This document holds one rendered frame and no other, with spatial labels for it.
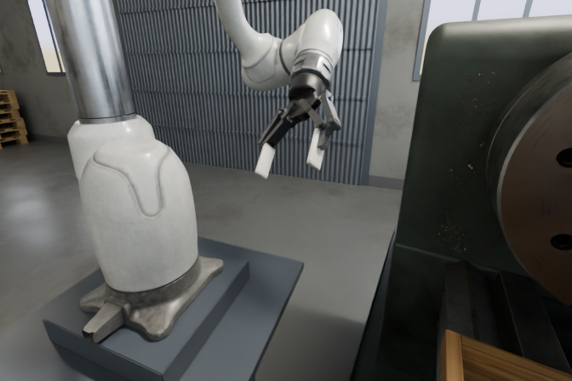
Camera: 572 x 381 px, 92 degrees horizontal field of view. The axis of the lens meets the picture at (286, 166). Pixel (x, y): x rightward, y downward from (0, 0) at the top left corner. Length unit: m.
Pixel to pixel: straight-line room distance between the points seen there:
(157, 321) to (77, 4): 0.53
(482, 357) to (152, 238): 0.43
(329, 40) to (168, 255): 0.52
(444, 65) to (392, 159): 2.50
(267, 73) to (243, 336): 0.57
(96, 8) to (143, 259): 0.43
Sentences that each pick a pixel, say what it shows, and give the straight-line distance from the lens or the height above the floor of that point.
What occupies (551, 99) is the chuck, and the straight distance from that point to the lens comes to 0.36.
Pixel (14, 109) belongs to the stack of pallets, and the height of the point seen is 0.57.
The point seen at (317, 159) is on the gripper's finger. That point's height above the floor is 1.04.
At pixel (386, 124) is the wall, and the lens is 2.89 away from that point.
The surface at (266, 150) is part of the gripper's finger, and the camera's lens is 0.57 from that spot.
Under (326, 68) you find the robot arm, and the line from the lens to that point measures 0.62.
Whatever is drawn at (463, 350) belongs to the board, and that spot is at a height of 0.90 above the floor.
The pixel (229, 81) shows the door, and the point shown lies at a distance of 3.29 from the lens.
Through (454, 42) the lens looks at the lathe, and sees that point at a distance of 0.51.
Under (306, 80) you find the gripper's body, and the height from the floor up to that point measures 1.16.
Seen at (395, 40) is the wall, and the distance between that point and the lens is 2.85.
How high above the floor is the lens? 1.19
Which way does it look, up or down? 20 degrees down
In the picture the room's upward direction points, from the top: straight up
